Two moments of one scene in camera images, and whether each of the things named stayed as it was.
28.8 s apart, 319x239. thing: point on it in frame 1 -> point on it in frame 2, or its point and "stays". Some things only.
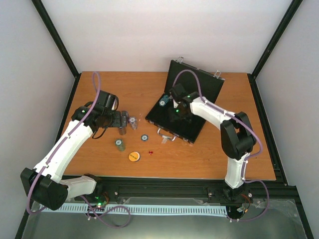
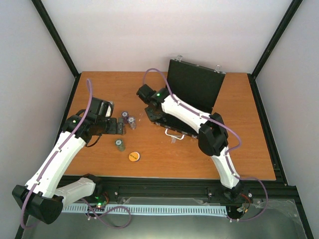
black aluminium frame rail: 279,191 stays
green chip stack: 120,145 stays
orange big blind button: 134,156 stays
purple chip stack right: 132,120 stays
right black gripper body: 179,115 -> 154,115
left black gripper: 117,123 -> 113,129
